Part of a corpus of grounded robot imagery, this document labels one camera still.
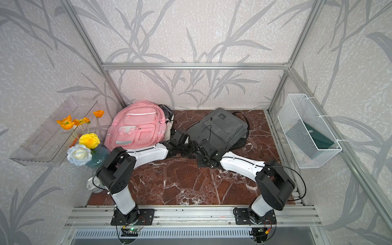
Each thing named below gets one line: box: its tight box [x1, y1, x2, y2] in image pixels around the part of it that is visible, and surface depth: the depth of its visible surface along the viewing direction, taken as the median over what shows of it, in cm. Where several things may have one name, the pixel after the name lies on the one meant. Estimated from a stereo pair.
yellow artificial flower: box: [78, 132, 101, 150], surface depth 68 cm
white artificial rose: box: [66, 144, 93, 166], surface depth 61 cm
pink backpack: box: [104, 100, 168, 152], surface depth 104 cm
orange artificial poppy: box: [56, 114, 76, 131], surface depth 59 cm
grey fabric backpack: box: [186, 107, 250, 152], surface depth 106 cm
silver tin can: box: [86, 175, 104, 194], surface depth 80 cm
